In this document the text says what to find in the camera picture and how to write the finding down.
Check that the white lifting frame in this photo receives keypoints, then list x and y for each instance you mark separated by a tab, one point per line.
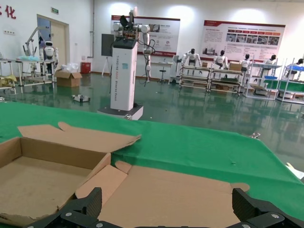
29	39

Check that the dark screen on stand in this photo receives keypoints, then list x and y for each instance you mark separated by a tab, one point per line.
107	45

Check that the red bin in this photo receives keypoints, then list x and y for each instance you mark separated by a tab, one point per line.
86	67

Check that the green exit sign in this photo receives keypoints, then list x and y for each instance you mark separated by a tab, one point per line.
54	10

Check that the white bar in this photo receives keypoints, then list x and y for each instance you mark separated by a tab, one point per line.
293	167

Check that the white scrap pile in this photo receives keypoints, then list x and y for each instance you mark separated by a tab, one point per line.
80	98

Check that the large open brown carton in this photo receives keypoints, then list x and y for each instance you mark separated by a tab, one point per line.
67	80

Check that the white black humanoid robot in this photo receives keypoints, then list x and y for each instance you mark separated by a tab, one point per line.
245	63
270	60
49	51
297	67
222	59
192	57

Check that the green tablecloth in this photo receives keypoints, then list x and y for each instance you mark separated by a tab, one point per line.
190	147

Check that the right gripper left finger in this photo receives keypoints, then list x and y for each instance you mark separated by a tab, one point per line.
80	209

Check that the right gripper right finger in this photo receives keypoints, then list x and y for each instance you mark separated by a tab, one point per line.
256	213

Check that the open brown cardboard box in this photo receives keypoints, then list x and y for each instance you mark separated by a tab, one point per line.
166	194
35	180

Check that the metal tube worktable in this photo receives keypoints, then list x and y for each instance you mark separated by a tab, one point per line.
31	61

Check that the clear plastic bags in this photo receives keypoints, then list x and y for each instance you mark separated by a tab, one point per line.
70	67

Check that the black stool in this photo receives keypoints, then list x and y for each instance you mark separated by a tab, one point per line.
163	79

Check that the metal tube rack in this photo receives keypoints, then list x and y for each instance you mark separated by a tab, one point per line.
194	78
261	93
225	79

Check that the silver tower robot arm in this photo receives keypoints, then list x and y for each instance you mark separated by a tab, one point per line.
145	28

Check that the metal shelf racks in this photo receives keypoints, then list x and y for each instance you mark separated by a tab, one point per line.
292	83

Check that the red white wall poster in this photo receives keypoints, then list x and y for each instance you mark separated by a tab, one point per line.
166	35
237	47

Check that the small brown carton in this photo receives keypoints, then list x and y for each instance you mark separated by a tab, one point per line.
235	66

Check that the beige door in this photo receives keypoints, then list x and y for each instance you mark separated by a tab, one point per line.
60	42

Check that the white tower robot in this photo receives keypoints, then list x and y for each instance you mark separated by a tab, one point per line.
123	71

